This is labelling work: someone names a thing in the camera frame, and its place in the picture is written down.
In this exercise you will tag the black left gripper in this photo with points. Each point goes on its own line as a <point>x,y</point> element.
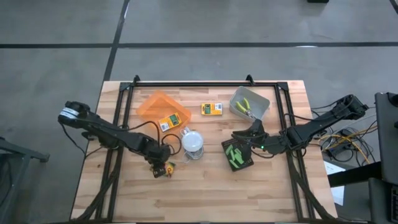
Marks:
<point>158,154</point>

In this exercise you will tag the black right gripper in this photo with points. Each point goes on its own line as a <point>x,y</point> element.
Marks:
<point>270,144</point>

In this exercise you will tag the green eraser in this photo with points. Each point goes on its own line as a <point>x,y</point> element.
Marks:
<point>237,152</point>
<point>240,159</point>
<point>232,161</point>
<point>229,149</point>

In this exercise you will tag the white mushroom lamp metal base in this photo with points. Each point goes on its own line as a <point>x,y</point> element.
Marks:
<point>192,141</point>

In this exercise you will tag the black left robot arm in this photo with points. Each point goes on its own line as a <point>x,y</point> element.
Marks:
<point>105,132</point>

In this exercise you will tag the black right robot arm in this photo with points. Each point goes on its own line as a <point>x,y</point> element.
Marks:
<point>320,121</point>

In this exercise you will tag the grey plastic bin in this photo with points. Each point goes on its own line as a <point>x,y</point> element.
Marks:
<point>259,102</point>

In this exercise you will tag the black mesh basket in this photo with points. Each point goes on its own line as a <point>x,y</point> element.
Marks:
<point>245,161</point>

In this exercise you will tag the orange translucent plastic bin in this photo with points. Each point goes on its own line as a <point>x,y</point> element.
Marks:
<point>152,107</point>

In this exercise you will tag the black power strip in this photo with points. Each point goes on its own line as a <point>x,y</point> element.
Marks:
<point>337,151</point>

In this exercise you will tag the white paper sheet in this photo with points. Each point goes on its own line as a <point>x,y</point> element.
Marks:
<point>338,196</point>
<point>332,169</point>

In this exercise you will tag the black bench bar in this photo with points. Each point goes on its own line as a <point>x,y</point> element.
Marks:
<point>354,175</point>

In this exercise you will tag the grey metal stand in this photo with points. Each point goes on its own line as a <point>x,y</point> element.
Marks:
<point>18,152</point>

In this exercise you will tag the black floor object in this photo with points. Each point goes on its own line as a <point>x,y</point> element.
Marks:
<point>317,1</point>

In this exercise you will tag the black aluminium rig frame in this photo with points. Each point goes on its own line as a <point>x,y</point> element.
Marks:
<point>202,84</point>

